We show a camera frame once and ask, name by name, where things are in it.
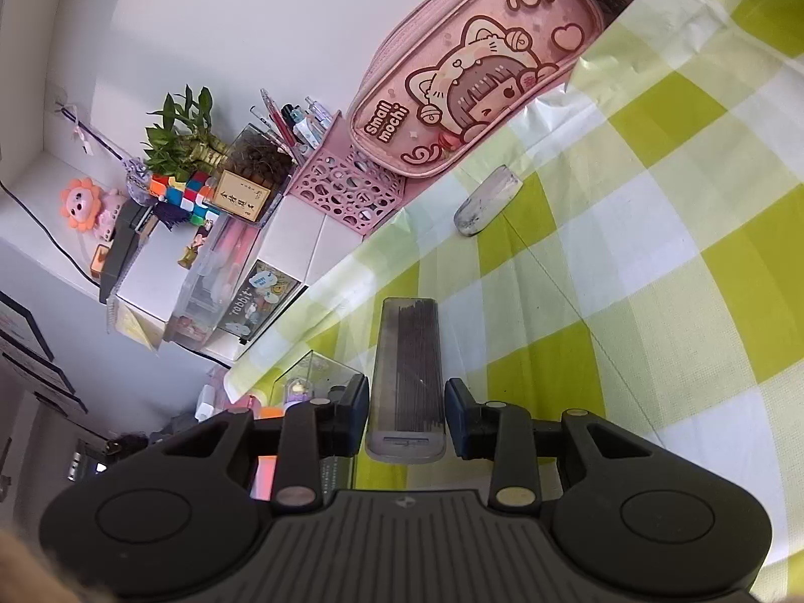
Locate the white storage box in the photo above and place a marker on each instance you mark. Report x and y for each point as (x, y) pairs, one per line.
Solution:
(157, 282)

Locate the dirty white eraser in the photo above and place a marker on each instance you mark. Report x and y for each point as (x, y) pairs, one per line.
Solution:
(487, 201)

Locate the bunch of pens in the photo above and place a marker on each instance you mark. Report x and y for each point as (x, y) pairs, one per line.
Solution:
(282, 122)

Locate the small figurine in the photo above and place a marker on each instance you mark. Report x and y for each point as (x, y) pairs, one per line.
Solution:
(191, 251)

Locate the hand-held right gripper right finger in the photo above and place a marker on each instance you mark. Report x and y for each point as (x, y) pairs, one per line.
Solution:
(458, 414)

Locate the green checkered tablecloth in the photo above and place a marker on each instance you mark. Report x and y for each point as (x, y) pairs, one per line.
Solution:
(628, 264)

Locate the pink lion toy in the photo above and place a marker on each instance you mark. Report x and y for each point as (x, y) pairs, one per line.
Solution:
(81, 204)

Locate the small brown box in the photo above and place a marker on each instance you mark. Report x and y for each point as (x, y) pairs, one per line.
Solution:
(100, 257)

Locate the purple ball-top pen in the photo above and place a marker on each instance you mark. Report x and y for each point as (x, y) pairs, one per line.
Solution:
(299, 389)

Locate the large clear storage box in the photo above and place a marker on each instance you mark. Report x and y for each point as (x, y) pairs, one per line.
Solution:
(232, 245)

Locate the pink perforated pen holder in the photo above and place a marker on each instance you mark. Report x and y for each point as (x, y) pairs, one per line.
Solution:
(345, 191)

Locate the clear printed drawer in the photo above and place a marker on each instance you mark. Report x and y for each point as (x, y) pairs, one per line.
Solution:
(257, 301)

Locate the purple tassel charm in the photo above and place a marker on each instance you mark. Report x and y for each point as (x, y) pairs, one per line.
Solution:
(138, 182)

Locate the colourful puzzle cube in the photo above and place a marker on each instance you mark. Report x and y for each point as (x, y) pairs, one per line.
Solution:
(182, 191)

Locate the grey pencil lead case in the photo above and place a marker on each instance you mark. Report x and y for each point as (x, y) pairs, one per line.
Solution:
(408, 358)

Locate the lucky bamboo plant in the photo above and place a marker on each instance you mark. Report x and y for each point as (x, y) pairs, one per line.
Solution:
(182, 132)

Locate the black box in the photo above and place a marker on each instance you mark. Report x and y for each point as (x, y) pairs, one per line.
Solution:
(122, 251)

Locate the pink highlighter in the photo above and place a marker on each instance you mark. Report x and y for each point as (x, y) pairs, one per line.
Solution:
(264, 477)

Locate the bag of yellow rubber bands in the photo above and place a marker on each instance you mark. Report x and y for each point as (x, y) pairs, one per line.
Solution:
(135, 326)

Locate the beige fuzzy cloth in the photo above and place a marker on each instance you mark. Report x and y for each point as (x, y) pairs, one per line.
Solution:
(25, 571)

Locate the small clear storage box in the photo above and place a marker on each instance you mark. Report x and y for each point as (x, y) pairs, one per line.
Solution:
(188, 326)

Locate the clear glass vase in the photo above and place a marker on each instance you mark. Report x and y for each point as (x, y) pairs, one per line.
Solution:
(264, 157)

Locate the white drawer organiser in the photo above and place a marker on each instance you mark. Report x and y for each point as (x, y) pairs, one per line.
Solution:
(295, 238)

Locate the pink cartoon pencil case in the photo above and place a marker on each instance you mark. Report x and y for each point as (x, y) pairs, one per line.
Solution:
(477, 75)

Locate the white charger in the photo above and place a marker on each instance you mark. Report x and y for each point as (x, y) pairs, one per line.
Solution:
(206, 402)

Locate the beige label card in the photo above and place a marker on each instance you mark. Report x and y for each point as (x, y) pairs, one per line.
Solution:
(242, 195)

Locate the black picture frame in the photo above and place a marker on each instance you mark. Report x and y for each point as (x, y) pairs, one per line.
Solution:
(25, 326)

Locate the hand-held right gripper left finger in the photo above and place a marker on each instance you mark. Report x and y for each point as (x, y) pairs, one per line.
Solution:
(358, 408)

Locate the clear plastic tray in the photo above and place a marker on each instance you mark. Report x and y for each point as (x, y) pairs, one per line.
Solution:
(326, 367)

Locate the pale ribbon bow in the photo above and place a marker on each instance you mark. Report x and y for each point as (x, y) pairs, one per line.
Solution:
(81, 132)

